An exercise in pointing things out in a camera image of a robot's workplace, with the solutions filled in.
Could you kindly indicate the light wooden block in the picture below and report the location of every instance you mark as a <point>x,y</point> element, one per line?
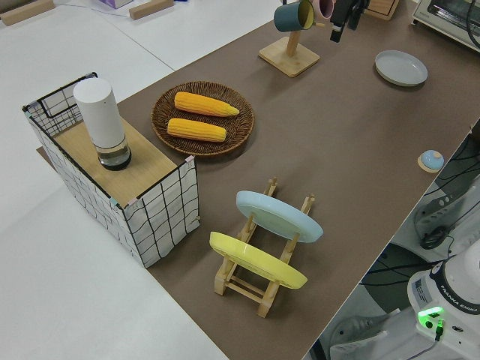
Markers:
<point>26,11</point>
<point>150,9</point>

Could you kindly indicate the wooden mug rack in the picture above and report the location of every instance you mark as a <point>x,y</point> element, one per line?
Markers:
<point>288,60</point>

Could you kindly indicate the teal mug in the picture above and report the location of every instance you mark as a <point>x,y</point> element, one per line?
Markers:
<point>287,18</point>

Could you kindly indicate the yellow plate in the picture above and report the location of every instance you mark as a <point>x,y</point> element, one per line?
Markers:
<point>258,262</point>

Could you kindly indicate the brown wicker basket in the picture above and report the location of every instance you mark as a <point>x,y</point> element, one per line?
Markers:
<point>161,112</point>

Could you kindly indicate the wooden dish rack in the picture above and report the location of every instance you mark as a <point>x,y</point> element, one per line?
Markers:
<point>267,300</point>

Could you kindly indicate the black power plug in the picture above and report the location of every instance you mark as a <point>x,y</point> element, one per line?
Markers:
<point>431,240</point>

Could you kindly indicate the light blue plate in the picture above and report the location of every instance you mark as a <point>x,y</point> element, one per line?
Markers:
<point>277,213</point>

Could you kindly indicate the yellow corn cob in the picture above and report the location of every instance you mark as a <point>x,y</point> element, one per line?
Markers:
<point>195,129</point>
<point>204,105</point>

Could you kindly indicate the small blue bell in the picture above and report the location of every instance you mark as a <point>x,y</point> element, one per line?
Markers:
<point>431,160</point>

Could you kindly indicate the white cylinder bottle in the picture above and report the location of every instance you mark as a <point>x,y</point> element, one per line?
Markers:
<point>99,112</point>

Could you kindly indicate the purple box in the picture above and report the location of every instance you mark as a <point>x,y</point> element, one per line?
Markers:
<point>116,3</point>

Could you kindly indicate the wooden board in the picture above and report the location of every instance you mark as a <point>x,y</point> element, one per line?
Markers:
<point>142,161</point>

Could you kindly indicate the white power strip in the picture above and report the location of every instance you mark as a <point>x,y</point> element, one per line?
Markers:
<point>435,213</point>

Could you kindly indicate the cream toaster oven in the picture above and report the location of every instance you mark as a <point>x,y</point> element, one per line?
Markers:
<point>442,15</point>

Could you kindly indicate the pink mug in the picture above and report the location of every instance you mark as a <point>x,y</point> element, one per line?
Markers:
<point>324,7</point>

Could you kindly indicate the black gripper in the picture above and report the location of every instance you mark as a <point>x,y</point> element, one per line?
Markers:
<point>345,9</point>

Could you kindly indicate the gray plate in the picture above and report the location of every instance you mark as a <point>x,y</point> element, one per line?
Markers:
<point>401,67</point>

